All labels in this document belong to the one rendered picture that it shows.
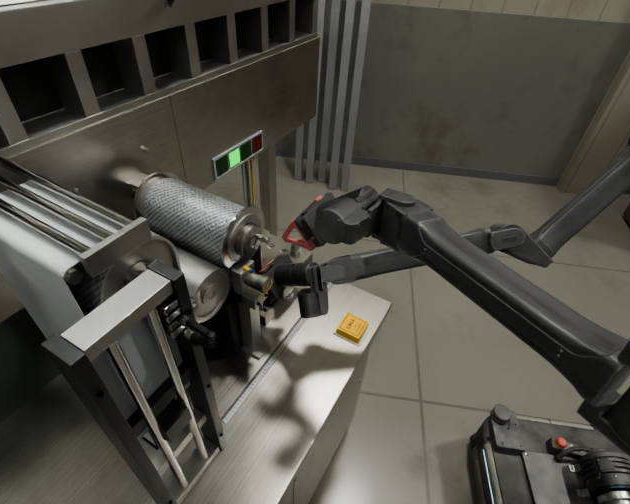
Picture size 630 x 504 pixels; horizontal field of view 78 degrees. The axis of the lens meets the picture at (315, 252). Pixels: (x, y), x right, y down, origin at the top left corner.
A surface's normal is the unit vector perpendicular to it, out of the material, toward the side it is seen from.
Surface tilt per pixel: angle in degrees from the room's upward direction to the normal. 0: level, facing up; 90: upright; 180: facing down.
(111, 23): 90
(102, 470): 0
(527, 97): 90
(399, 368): 0
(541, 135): 90
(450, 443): 0
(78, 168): 90
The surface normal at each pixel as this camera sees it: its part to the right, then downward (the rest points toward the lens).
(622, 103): -0.13, 0.66
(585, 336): -0.04, -0.88
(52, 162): 0.87, 0.36
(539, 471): 0.05, -0.74
